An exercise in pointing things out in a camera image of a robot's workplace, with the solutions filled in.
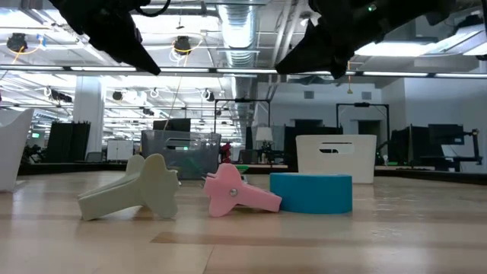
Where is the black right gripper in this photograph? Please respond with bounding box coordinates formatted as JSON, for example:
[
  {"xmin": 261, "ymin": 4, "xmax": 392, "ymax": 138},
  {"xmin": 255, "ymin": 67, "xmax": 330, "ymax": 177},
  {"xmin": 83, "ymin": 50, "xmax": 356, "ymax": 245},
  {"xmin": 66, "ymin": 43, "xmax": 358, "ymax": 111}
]
[{"xmin": 274, "ymin": 0, "xmax": 396, "ymax": 80}]

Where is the green curved stapler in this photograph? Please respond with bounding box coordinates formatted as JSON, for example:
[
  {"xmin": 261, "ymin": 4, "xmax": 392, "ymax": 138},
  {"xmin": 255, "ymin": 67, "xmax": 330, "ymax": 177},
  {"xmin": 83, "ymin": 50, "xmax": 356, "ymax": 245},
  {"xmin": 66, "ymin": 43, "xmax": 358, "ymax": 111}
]
[{"xmin": 184, "ymin": 158, "xmax": 202, "ymax": 178}]

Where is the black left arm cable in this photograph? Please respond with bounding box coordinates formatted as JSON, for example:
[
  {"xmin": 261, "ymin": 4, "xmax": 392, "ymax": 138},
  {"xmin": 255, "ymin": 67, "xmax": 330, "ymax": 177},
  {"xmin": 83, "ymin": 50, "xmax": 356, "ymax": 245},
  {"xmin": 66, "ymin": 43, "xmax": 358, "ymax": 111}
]
[{"xmin": 135, "ymin": 0, "xmax": 173, "ymax": 18}]

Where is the red object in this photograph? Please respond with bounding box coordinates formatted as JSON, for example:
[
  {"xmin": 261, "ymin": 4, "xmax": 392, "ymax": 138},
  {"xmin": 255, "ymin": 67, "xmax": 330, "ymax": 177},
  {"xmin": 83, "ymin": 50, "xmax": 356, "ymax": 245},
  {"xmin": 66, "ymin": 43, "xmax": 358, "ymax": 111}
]
[{"xmin": 220, "ymin": 142, "xmax": 233, "ymax": 164}]

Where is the wooden table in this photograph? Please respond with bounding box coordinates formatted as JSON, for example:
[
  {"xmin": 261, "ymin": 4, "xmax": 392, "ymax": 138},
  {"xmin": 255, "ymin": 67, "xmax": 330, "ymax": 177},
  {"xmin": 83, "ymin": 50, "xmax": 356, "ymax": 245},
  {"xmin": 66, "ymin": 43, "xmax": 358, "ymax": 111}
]
[{"xmin": 234, "ymin": 164, "xmax": 289, "ymax": 170}]

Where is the white cabinet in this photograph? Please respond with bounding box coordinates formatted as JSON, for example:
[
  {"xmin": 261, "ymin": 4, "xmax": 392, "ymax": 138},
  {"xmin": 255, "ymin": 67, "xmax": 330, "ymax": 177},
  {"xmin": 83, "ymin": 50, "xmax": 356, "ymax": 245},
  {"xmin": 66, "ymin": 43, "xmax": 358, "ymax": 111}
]
[{"xmin": 106, "ymin": 139, "xmax": 135, "ymax": 161}]

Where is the white shade desk lamp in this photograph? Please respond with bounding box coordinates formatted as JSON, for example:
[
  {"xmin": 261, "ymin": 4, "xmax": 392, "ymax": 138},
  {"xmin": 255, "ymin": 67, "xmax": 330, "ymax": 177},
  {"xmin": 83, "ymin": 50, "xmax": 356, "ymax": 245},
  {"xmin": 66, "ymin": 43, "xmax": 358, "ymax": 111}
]
[{"xmin": 255, "ymin": 126, "xmax": 275, "ymax": 164}]

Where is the small white plastic bin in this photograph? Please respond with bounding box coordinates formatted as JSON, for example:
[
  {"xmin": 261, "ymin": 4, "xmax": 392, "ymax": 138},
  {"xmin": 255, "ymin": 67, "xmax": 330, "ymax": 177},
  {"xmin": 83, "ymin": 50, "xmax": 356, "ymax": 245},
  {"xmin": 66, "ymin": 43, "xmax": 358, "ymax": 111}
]
[{"xmin": 295, "ymin": 134, "xmax": 377, "ymax": 184}]

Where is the black partition panel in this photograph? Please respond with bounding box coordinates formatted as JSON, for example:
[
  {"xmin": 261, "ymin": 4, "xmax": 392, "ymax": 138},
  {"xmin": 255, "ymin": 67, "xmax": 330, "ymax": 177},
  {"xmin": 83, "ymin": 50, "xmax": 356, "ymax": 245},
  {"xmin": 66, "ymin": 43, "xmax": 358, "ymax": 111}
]
[
  {"xmin": 283, "ymin": 125, "xmax": 343, "ymax": 168},
  {"xmin": 45, "ymin": 120, "xmax": 91, "ymax": 164}
]

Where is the black ceiling device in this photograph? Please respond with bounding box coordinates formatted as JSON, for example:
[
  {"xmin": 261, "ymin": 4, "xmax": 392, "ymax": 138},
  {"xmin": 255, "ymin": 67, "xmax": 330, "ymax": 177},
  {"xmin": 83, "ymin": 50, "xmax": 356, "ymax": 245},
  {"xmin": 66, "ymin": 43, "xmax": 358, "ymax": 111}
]
[
  {"xmin": 173, "ymin": 34, "xmax": 194, "ymax": 55},
  {"xmin": 6, "ymin": 32, "xmax": 28, "ymax": 53}
]

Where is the large white plastic bin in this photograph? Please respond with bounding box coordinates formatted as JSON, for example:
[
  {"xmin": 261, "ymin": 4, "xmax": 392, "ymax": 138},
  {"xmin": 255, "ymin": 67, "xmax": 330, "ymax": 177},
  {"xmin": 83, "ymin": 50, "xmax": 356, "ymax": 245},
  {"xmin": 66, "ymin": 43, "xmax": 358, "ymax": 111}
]
[{"xmin": 0, "ymin": 108, "xmax": 34, "ymax": 193}]

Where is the black monitor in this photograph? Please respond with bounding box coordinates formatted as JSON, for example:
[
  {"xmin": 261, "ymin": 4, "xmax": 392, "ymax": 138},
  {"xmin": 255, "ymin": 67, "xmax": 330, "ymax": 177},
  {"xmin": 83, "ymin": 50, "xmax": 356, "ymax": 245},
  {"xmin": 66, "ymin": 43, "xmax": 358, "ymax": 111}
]
[{"xmin": 152, "ymin": 118, "xmax": 192, "ymax": 133}]

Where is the long ceiling light strip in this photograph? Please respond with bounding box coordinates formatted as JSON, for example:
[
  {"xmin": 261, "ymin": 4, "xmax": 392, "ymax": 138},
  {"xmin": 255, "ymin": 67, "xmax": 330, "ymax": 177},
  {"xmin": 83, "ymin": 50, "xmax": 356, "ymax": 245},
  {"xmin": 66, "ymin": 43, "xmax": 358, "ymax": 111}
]
[{"xmin": 0, "ymin": 65, "xmax": 487, "ymax": 79}]

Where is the silver ventilation duct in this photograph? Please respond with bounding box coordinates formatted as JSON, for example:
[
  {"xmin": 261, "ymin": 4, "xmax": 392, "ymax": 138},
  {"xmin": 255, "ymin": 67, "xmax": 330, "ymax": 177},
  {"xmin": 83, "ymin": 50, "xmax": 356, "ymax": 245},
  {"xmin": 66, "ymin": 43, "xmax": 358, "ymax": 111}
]
[{"xmin": 216, "ymin": 0, "xmax": 264, "ymax": 126}]

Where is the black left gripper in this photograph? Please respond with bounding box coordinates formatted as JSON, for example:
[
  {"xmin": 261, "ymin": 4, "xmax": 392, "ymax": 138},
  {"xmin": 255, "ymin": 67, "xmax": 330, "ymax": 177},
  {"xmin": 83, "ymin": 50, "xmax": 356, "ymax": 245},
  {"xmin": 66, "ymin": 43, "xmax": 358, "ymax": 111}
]
[{"xmin": 48, "ymin": 0, "xmax": 161, "ymax": 76}]

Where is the blue tape roll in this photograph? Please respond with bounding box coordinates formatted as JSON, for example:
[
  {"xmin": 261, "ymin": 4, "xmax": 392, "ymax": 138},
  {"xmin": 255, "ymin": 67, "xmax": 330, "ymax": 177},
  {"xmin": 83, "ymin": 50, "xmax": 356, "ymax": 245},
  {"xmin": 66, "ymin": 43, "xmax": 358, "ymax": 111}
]
[{"xmin": 269, "ymin": 173, "xmax": 353, "ymax": 215}]

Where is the grey translucent plastic bin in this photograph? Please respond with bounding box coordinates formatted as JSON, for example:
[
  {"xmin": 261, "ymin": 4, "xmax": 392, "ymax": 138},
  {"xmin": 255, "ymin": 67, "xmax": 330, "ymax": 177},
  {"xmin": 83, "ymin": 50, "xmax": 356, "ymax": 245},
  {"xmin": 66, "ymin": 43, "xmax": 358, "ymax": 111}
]
[{"xmin": 140, "ymin": 129, "xmax": 222, "ymax": 180}]

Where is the dark equipment workstation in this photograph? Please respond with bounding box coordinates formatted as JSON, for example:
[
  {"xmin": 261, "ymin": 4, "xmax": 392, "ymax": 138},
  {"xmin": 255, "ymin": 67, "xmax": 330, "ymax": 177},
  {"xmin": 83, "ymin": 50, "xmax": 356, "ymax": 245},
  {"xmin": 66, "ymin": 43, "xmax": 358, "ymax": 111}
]
[{"xmin": 390, "ymin": 123, "xmax": 483, "ymax": 172}]

